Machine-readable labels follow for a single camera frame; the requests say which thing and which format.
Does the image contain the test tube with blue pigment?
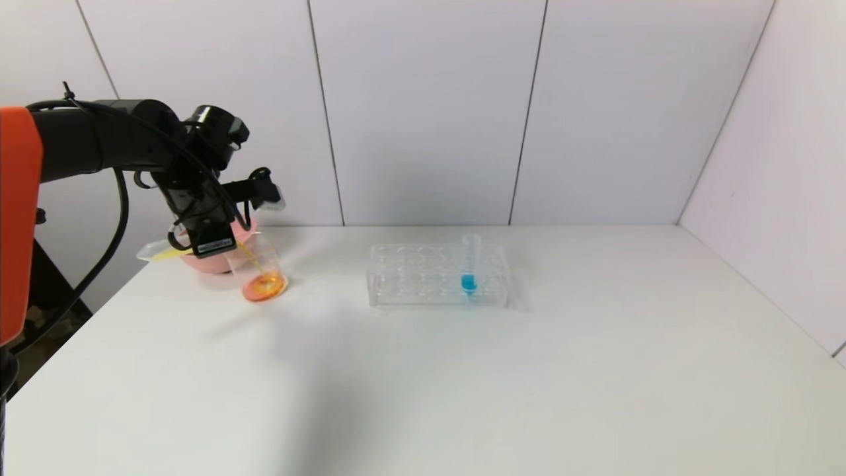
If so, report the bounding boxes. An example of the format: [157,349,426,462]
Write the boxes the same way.
[461,233,479,296]

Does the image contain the test tube with yellow pigment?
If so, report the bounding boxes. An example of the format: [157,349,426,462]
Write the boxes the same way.
[137,239,196,263]

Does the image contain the dark furniture beside table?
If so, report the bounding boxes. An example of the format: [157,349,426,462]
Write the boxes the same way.
[26,238,93,358]

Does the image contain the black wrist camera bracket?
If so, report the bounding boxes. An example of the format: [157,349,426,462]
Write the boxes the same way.
[221,167,275,203]

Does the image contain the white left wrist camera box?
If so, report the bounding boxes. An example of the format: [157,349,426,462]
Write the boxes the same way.
[254,184,287,212]

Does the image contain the clear acrylic test tube rack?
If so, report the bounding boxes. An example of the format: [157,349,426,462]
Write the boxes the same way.
[367,242,511,309]

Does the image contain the pink bowl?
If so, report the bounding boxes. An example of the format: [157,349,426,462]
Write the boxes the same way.
[176,221,260,274]

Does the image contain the clear glass beaker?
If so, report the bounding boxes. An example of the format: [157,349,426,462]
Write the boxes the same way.
[225,231,289,304]

